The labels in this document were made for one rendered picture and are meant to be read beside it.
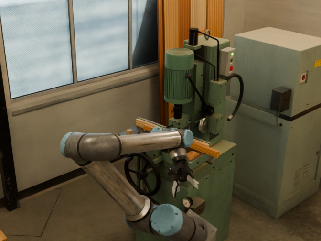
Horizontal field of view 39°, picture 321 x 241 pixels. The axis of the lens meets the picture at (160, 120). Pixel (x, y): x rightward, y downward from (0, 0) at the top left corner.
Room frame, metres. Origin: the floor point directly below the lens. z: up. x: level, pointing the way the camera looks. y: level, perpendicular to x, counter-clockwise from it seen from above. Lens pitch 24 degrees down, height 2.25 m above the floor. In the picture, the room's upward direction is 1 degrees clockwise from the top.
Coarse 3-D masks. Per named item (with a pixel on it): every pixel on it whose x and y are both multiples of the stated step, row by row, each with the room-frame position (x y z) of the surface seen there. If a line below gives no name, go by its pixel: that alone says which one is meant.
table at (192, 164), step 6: (138, 126) 2.89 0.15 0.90; (162, 150) 2.54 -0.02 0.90; (186, 150) 2.54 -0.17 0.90; (192, 150) 2.55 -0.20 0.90; (162, 156) 2.52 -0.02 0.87; (168, 156) 2.49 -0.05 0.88; (198, 156) 2.47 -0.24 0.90; (204, 156) 2.50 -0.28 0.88; (156, 162) 2.47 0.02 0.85; (168, 162) 2.49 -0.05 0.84; (192, 162) 2.40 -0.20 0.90; (198, 162) 2.45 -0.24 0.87; (192, 168) 2.40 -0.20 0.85
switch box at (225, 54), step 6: (228, 48) 2.84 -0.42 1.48; (234, 48) 2.84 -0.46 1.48; (222, 54) 2.79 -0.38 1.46; (228, 54) 2.77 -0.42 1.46; (234, 54) 2.83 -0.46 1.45; (222, 60) 2.78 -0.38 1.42; (228, 60) 2.77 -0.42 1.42; (234, 60) 2.83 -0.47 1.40; (222, 66) 2.78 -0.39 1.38; (228, 66) 2.78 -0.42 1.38; (222, 72) 2.78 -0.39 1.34; (228, 72) 2.78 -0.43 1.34
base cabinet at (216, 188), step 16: (208, 176) 2.57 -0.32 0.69; (224, 176) 2.73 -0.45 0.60; (160, 192) 2.53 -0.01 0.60; (176, 192) 2.45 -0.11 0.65; (192, 192) 2.43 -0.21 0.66; (208, 192) 2.58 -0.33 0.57; (224, 192) 2.75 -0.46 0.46; (208, 208) 2.59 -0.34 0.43; (224, 208) 2.76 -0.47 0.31; (224, 224) 2.78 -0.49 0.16; (144, 240) 2.61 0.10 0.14; (160, 240) 2.52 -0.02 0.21
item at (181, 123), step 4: (184, 116) 2.69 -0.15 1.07; (188, 116) 2.69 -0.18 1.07; (172, 120) 2.62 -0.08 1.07; (176, 120) 2.62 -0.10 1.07; (180, 120) 2.63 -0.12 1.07; (184, 120) 2.66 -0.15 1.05; (172, 124) 2.62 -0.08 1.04; (176, 124) 2.60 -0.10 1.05; (180, 124) 2.63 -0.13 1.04; (184, 124) 2.66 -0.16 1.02; (176, 128) 2.60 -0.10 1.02; (180, 128) 2.63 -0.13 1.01
